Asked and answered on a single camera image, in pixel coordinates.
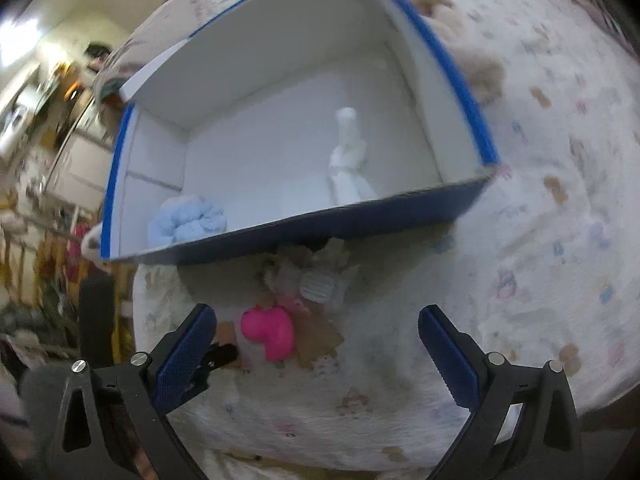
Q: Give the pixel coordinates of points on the white kitchen cabinet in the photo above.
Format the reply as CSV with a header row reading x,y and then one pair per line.
x,y
80,170

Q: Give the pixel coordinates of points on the bright pink sock roll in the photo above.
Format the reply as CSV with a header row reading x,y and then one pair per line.
x,y
270,332

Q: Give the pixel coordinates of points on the light blue sock roll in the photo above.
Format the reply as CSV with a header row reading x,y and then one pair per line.
x,y
185,220

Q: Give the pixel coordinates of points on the white sock roll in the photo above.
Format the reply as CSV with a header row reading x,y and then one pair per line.
x,y
347,160

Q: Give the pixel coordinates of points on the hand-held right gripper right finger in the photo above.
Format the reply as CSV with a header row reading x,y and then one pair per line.
x,y
450,355

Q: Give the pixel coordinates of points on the white printed blanket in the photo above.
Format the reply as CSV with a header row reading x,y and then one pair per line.
x,y
550,260

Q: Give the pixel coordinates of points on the beige plush toy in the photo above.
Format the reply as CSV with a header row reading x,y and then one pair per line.
x,y
480,75

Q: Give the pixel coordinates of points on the blue and white cardboard box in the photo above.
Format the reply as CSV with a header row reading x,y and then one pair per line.
x,y
280,125

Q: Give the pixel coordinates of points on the white knitted sock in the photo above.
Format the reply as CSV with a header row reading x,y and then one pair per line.
x,y
316,285

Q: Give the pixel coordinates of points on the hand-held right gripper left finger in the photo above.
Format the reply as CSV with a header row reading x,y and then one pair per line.
x,y
185,360

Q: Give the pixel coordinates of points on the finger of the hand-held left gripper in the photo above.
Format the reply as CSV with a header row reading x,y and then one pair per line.
x,y
222,355

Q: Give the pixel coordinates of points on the brown cloth piece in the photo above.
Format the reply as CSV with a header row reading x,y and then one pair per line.
x,y
320,342

